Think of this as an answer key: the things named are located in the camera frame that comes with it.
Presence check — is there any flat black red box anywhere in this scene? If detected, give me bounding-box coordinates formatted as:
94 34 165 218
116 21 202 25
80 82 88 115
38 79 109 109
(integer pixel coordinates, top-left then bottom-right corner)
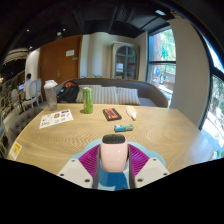
102 107 123 122

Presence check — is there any white sticker sheet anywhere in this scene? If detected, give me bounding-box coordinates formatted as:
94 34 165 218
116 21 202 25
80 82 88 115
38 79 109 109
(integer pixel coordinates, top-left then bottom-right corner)
38 109 74 130

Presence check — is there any glass-door cabinet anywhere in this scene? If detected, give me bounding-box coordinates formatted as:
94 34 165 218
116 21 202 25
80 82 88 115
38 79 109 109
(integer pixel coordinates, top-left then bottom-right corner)
110 41 140 80

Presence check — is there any small teal pack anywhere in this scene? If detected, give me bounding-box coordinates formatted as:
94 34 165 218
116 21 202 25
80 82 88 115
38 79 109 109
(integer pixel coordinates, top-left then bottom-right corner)
113 123 135 133

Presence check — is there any brown curved sofa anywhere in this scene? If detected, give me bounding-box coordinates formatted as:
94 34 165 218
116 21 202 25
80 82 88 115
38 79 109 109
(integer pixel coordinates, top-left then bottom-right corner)
55 77 169 109

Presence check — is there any group of white chairs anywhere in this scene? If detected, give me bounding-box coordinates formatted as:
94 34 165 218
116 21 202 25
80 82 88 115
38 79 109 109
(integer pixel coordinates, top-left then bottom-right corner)
11 78 44 111

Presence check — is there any beige wrapped packet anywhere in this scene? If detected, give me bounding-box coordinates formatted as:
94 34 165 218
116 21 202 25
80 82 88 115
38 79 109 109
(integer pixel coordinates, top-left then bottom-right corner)
125 105 138 121

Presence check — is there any green drink can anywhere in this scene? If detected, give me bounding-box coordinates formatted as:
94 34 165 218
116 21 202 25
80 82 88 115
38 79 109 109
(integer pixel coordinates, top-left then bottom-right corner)
82 86 94 115

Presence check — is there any blue cloud-shaped mouse pad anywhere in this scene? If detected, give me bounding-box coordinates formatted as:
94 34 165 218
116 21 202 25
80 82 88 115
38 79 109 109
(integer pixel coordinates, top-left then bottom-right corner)
70 139 167 192

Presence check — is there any pink computer mouse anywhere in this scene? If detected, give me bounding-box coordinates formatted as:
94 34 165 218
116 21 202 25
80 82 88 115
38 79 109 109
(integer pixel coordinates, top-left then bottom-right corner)
99 133 129 173

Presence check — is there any grey tufted sofa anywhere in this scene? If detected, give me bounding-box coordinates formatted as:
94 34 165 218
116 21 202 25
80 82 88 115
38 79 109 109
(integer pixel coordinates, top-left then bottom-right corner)
4 106 44 148

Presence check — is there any yellow square sticker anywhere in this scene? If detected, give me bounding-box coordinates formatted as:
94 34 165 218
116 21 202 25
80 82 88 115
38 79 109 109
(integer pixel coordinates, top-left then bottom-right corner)
9 141 23 161

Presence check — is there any striped beige cushion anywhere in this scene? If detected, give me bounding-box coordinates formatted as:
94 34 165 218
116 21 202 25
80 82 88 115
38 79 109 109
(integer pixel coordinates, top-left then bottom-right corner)
116 87 141 106
75 84 98 104
93 85 120 105

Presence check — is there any person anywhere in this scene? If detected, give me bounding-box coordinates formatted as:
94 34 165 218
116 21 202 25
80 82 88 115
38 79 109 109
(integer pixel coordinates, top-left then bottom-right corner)
23 73 34 100

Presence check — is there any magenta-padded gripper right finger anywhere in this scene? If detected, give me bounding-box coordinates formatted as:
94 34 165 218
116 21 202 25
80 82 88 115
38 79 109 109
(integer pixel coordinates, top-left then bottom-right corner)
127 143 171 190

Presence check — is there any brown wooden door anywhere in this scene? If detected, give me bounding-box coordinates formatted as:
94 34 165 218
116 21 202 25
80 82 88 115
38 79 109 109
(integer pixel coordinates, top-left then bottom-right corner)
38 34 84 101

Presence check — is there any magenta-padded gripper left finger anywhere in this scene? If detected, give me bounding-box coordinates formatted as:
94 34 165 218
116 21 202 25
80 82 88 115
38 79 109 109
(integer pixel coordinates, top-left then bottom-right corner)
57 143 102 190

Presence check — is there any clear shaker bottle white lid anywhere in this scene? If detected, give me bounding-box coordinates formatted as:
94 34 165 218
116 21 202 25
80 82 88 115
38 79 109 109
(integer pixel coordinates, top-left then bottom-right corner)
43 79 59 112

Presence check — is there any black-framed window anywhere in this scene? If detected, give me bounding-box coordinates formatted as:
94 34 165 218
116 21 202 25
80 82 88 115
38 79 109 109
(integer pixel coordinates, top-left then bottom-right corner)
199 39 224 158
146 28 177 108

